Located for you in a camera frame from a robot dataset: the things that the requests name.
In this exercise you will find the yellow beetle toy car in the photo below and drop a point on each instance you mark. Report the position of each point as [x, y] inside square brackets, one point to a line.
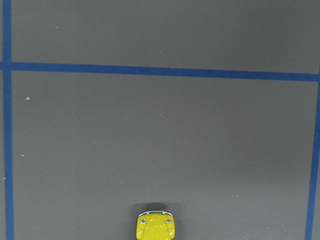
[155, 225]

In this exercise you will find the brown paper table mat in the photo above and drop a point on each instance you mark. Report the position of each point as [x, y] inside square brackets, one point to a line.
[208, 109]

